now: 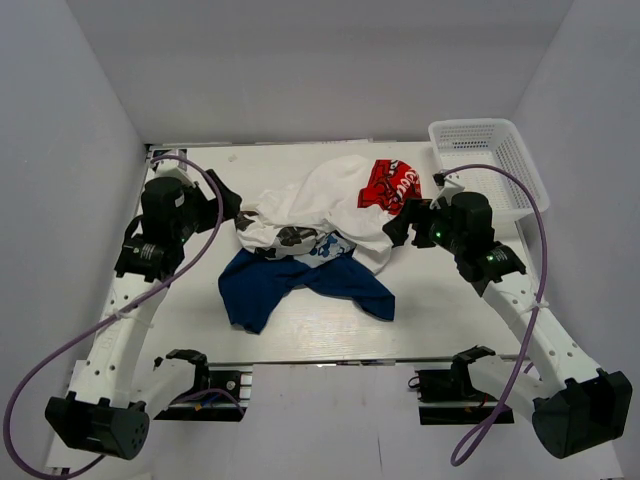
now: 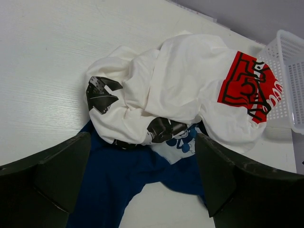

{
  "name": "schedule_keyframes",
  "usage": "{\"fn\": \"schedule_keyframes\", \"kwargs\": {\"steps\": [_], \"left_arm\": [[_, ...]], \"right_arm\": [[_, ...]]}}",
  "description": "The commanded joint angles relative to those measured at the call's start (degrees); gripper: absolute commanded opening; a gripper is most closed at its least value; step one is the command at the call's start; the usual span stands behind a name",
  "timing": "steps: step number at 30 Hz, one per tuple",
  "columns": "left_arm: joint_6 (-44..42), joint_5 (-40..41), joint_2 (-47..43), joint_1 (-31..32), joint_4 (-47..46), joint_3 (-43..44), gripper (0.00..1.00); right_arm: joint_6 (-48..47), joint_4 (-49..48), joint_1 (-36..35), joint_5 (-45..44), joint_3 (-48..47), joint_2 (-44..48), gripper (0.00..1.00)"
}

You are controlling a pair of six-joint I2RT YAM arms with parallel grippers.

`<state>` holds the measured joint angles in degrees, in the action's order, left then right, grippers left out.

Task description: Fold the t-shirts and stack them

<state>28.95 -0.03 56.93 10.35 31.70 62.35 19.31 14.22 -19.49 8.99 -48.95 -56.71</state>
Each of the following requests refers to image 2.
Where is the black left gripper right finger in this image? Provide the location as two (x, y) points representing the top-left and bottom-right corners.
(195, 133), (304, 228)

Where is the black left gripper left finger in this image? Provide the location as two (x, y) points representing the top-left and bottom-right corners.
(0, 132), (91, 228)

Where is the blue mickey t shirt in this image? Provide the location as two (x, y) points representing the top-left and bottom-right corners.
(67, 122), (205, 228)

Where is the white t shirt red print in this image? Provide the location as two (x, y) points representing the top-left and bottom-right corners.
(145, 34), (283, 153)

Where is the white t shirt black print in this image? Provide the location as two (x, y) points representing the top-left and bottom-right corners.
(85, 46), (189, 149)

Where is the white plastic basket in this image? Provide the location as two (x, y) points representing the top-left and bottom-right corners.
(257, 30), (304, 134)

